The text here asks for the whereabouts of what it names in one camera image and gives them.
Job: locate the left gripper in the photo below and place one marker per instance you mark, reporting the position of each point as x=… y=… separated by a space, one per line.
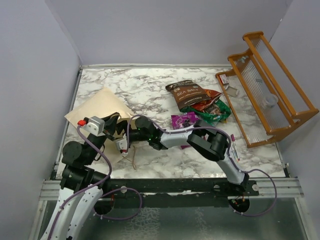
x=111 y=121

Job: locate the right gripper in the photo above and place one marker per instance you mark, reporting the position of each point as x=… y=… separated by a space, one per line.
x=122 y=126

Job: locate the beige paper bag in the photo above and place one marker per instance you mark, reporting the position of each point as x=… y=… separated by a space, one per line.
x=104 y=103

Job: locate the purple snack packet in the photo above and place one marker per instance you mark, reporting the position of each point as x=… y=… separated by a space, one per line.
x=184 y=120

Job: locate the dark brown chocolate packet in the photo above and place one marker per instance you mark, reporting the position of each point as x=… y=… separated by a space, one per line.
x=187 y=93

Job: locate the red doritos bag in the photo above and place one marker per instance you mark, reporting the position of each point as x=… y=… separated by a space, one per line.
x=204 y=104

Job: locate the green crisps bag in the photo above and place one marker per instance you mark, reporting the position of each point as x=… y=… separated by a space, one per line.
x=217 y=112

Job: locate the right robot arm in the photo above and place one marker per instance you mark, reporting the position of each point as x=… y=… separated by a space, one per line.
x=211 y=143

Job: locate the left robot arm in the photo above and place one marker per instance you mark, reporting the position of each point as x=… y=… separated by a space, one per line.
x=84 y=176

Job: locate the purple marker pen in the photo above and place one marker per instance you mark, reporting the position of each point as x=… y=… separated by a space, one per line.
x=234 y=142

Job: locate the green marker pen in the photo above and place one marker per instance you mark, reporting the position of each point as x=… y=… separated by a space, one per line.
x=235 y=152

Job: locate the small red card box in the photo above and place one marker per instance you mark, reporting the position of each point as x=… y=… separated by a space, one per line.
x=224 y=80

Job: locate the wooden rack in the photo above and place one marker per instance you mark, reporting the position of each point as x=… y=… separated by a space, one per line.
x=256 y=73

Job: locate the clear plastic cup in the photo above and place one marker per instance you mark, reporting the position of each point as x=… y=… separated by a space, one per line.
x=270 y=101

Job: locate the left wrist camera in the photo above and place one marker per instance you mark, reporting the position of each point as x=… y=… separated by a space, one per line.
x=93 y=125

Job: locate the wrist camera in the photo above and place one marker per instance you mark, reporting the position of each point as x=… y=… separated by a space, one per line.
x=122 y=146
x=93 y=125

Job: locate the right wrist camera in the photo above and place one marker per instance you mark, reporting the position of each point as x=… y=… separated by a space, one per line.
x=122 y=146

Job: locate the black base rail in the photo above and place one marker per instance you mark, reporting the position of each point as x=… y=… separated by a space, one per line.
x=180 y=192

